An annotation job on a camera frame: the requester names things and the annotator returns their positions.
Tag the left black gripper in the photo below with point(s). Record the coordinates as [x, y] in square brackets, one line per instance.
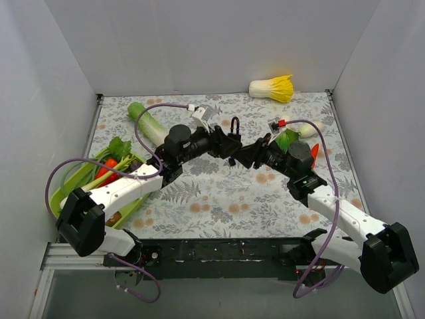
[218, 141]

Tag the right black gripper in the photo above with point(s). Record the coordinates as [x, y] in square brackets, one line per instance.
[261, 151]

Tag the black padlock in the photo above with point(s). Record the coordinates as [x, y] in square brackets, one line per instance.
[235, 129]

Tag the black key bunch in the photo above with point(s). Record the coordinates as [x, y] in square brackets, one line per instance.
[231, 162]

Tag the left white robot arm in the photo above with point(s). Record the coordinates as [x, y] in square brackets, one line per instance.
[83, 217]

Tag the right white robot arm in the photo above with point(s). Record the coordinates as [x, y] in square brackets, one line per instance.
[383, 254]

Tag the green bok choy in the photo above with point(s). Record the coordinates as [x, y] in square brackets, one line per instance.
[285, 137]

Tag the floral table mat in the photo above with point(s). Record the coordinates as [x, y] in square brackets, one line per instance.
[213, 200]

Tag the white radish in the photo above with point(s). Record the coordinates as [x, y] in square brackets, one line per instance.
[307, 130]

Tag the orange carrot on table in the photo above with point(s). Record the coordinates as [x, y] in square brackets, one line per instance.
[314, 153]

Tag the yellow napa cabbage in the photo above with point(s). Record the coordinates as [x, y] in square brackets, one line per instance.
[279, 88]

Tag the green napa cabbage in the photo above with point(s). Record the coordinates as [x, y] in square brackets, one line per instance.
[149, 126]

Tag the purple eggplant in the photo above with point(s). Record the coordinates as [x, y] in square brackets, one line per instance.
[134, 166]

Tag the white leek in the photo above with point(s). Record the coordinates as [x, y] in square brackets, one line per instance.
[85, 179]

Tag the orange carrot in tray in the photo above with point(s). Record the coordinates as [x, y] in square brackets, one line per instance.
[111, 162]

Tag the red chili pepper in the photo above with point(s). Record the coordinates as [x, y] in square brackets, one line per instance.
[110, 179]

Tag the brown onion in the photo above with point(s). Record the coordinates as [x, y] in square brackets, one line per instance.
[113, 219]

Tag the green leafy vegetable in tray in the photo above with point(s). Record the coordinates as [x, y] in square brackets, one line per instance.
[116, 149]

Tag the green plastic tray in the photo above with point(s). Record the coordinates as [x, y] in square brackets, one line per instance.
[126, 211]

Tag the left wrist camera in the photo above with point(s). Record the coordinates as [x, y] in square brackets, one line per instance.
[200, 115]

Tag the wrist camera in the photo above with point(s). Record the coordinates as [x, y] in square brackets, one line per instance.
[276, 125]
[200, 115]

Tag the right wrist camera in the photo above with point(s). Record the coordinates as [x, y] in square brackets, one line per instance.
[276, 125]

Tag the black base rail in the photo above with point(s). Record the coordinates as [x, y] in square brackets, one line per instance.
[219, 258]

